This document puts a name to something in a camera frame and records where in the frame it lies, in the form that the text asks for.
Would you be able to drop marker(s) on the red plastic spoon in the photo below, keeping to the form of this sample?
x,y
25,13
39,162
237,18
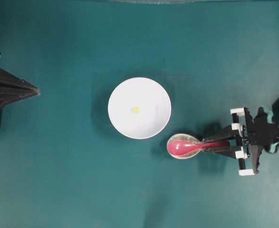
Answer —
x,y
181,148

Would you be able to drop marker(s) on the beige crackle spoon rest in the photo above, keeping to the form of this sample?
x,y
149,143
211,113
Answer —
x,y
184,137

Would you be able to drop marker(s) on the yellow hexagonal prism block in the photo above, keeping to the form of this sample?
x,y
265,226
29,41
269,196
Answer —
x,y
135,109

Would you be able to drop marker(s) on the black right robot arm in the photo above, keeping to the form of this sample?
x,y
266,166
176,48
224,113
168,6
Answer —
x,y
247,137

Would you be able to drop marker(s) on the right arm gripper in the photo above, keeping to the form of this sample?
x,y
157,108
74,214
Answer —
x,y
246,151

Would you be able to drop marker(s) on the white ceramic bowl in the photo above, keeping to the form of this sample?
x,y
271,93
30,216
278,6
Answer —
x,y
154,104

